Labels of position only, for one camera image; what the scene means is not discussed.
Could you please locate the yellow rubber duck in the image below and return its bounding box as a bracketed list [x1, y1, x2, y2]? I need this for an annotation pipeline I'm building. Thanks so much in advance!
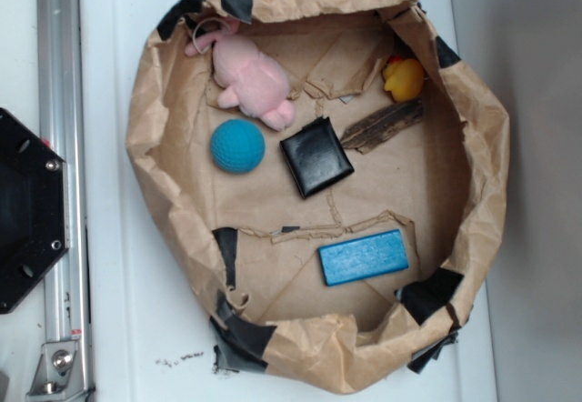
[382, 56, 425, 103]

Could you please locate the brown wood bark piece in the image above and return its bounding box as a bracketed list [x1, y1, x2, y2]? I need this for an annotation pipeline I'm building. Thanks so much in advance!
[340, 98, 424, 155]

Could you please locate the brown paper bin with tape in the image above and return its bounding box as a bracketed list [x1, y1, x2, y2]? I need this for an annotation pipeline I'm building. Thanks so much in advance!
[125, 0, 509, 394]

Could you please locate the blue rectangular wooden block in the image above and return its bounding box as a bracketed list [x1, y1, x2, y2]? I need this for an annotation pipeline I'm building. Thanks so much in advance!
[317, 229, 409, 286]

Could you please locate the aluminium extrusion rail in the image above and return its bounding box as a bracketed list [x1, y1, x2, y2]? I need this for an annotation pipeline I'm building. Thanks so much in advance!
[37, 0, 91, 343]

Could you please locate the metal corner bracket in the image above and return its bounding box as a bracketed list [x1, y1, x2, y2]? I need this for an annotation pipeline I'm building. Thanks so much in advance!
[25, 340, 95, 401]

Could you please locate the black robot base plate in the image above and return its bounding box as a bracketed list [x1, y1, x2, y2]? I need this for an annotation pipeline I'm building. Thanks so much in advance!
[0, 108, 67, 315]

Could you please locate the teal dimpled ball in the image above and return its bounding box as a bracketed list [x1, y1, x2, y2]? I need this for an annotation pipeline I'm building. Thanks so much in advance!
[210, 119, 266, 174]

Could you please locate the pink plush toy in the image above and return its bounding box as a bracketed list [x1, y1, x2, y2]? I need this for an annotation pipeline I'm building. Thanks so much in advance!
[185, 17, 295, 131]

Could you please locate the black square block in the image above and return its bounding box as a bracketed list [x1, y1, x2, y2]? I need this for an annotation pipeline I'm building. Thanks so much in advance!
[279, 117, 354, 198]

